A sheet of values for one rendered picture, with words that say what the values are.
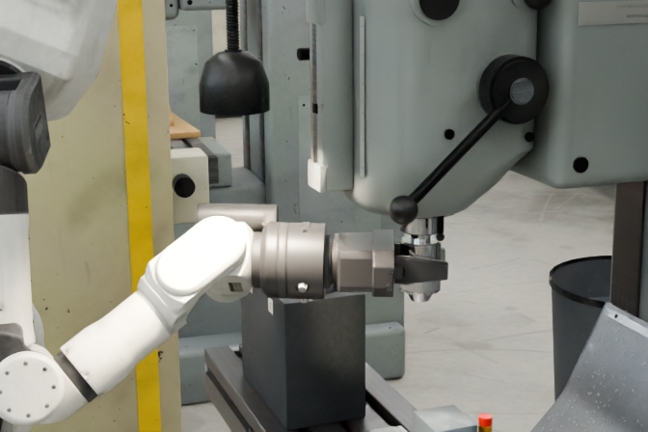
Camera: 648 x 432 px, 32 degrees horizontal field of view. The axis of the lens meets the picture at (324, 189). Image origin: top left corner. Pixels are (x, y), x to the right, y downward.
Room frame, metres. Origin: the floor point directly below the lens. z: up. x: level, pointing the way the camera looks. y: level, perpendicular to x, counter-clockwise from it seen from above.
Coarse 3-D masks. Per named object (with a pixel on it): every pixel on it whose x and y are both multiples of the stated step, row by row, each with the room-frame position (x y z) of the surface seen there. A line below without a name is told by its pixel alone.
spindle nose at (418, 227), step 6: (414, 222) 1.23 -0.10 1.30; (420, 222) 1.23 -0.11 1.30; (426, 222) 1.23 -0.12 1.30; (432, 222) 1.23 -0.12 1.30; (402, 228) 1.24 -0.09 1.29; (408, 228) 1.24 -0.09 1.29; (414, 228) 1.23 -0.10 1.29; (420, 228) 1.23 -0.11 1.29; (426, 228) 1.23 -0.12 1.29; (432, 228) 1.23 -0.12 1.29; (414, 234) 1.23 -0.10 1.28; (420, 234) 1.23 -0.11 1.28; (426, 234) 1.23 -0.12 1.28
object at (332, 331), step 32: (256, 288) 1.57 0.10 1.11; (256, 320) 1.58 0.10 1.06; (288, 320) 1.46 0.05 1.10; (320, 320) 1.47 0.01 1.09; (352, 320) 1.49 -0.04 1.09; (256, 352) 1.58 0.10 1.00; (288, 352) 1.46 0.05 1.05; (320, 352) 1.47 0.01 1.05; (352, 352) 1.49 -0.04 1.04; (256, 384) 1.59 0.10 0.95; (288, 384) 1.46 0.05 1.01; (320, 384) 1.47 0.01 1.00; (352, 384) 1.49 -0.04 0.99; (288, 416) 1.46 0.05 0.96; (320, 416) 1.47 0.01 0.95; (352, 416) 1.49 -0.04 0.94
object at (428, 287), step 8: (416, 256) 1.23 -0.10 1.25; (424, 256) 1.23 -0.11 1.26; (432, 256) 1.23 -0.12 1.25; (440, 256) 1.24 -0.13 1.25; (400, 288) 1.25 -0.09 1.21; (408, 288) 1.24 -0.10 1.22; (416, 288) 1.23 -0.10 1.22; (424, 288) 1.23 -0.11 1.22; (432, 288) 1.23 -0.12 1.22; (440, 288) 1.25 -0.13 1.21
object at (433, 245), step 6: (402, 240) 1.25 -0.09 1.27; (408, 240) 1.25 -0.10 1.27; (432, 240) 1.25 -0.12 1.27; (402, 246) 1.24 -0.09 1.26; (408, 246) 1.24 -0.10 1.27; (414, 246) 1.23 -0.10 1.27; (420, 246) 1.23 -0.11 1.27; (426, 246) 1.23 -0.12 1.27; (432, 246) 1.23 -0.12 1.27; (438, 246) 1.24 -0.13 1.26; (408, 252) 1.24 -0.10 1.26; (414, 252) 1.23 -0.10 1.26; (420, 252) 1.23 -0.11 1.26; (426, 252) 1.23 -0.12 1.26; (432, 252) 1.23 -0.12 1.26
